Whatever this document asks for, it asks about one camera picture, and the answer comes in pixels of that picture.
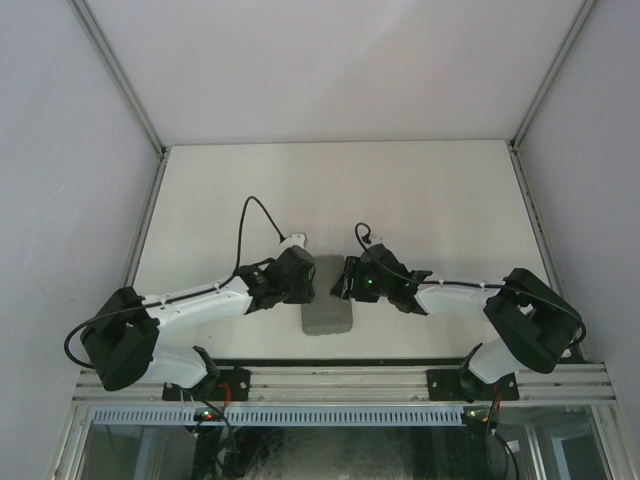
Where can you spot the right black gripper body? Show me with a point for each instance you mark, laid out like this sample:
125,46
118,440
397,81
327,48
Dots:
366,290

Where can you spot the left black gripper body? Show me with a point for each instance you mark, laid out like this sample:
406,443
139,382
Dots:
301,293

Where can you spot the grey plastic tool case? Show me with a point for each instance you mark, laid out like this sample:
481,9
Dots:
327,314

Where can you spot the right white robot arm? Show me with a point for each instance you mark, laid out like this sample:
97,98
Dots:
534,325

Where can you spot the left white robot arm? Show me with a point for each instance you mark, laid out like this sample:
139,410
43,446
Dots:
128,340

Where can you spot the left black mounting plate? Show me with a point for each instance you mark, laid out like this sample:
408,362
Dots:
231,384

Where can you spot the black mounting plate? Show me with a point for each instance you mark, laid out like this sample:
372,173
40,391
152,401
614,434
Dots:
452,385
231,384

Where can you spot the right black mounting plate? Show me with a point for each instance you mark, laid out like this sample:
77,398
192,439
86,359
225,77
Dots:
452,385

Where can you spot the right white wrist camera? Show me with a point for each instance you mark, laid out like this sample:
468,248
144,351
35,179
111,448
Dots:
372,240

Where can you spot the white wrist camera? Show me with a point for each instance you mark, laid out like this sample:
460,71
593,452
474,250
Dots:
295,239
372,240

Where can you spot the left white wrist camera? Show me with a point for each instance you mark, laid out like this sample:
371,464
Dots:
295,239

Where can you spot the blue slotted cable duct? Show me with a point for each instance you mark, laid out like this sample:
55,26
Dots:
282,416

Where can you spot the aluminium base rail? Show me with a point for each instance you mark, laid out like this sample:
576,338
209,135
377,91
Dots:
586,384

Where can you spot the right aluminium frame post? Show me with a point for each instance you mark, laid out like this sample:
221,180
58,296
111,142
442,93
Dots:
553,72

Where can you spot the aluminium frame post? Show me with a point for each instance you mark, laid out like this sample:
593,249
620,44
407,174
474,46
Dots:
99,41
553,72

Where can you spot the left aluminium frame post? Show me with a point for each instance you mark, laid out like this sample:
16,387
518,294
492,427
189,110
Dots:
99,41

